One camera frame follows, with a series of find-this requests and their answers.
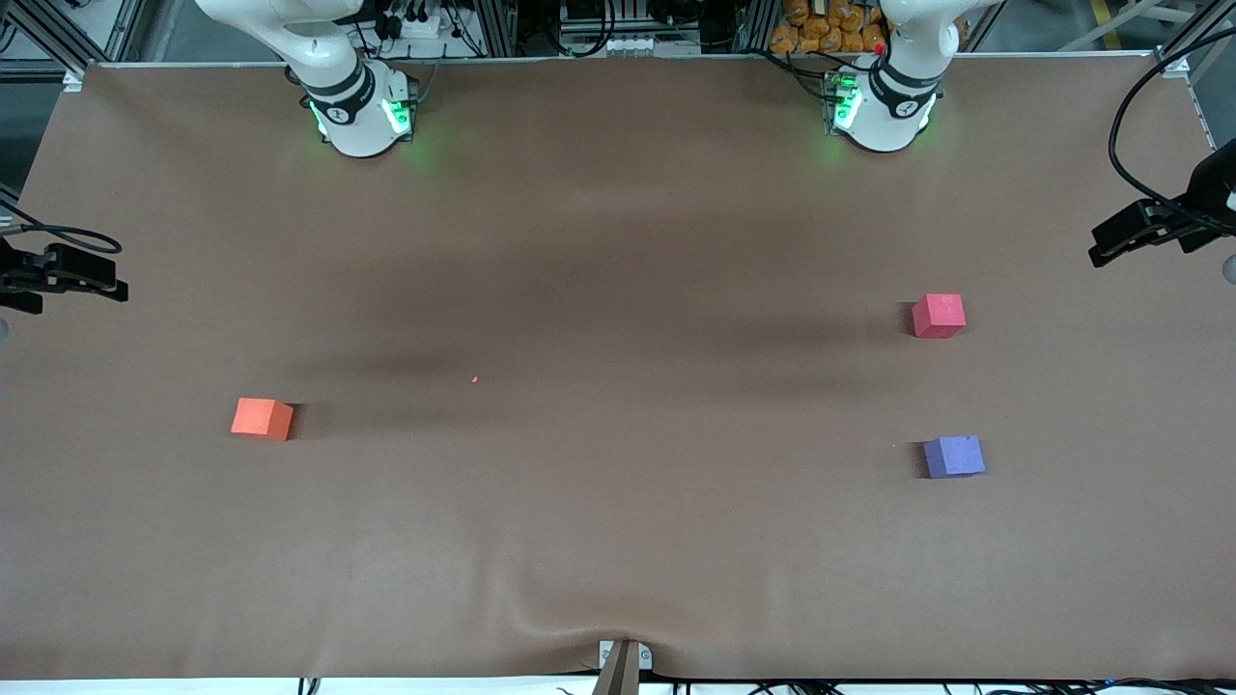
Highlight orange foam block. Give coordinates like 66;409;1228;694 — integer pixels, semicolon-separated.
230;398;295;442

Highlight red foam block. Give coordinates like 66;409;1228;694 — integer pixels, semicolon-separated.
912;293;967;340

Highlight purple foam block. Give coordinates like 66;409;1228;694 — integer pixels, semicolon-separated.
922;434;987;480

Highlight pile of orange objects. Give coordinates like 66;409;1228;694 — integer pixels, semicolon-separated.
769;0;891;55

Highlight white power strip with plugs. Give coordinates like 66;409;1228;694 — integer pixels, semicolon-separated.
379;0;455;45

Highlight table cover mat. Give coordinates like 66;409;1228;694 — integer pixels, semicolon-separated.
0;53;1236;681

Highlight brown mounting pole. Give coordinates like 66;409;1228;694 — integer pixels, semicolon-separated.
591;644;642;695

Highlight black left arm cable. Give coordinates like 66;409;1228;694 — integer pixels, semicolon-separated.
1108;48;1220;235

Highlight aluminium frame profiles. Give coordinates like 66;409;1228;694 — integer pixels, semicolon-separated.
0;0;146;80
966;0;1236;69

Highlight grey metal clamp bracket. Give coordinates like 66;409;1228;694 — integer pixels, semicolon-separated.
597;638;655;675

